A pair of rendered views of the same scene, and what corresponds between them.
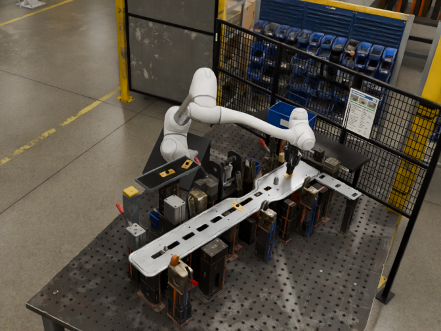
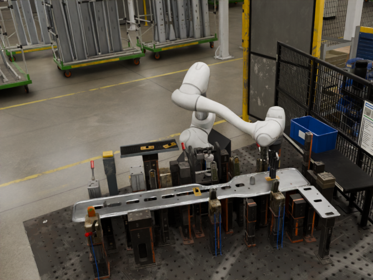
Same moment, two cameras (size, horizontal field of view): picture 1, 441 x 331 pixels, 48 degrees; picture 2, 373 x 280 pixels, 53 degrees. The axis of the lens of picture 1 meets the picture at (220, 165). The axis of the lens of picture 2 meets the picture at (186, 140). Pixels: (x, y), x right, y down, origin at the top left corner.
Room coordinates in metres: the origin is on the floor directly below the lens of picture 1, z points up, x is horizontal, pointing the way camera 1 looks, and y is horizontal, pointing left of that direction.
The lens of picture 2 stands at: (0.71, -1.20, 2.24)
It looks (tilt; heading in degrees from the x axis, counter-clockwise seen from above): 26 degrees down; 37
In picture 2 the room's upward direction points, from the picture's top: 3 degrees counter-clockwise
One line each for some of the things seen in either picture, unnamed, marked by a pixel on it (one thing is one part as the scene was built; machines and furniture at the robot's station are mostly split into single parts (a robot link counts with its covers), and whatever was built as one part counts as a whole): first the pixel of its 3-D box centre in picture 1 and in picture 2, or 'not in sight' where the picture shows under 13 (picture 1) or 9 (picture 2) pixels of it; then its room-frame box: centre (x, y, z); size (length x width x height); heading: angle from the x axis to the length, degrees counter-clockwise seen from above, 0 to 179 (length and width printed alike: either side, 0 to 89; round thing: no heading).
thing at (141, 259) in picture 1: (235, 209); (193, 193); (2.20, -0.11, 1.00); 1.38 x 0.22 x 0.02; 137
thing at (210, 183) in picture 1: (208, 207); (185, 190); (2.33, 0.05, 0.89); 0.13 x 0.11 x 0.38; 47
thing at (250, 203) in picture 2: (287, 221); (251, 223); (2.30, -0.43, 0.84); 0.11 x 0.08 x 0.29; 47
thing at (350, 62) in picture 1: (349, 66); (372, 79); (3.10, -0.80, 1.53); 0.06 x 0.06 x 0.20
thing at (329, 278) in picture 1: (262, 216); (248, 218); (2.52, -0.30, 0.68); 2.56 x 1.61 x 0.04; 156
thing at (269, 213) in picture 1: (264, 234); (215, 226); (2.14, -0.28, 0.87); 0.12 x 0.09 x 0.35; 47
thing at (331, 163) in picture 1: (327, 183); (323, 201); (2.67, -0.71, 0.88); 0.08 x 0.08 x 0.36; 47
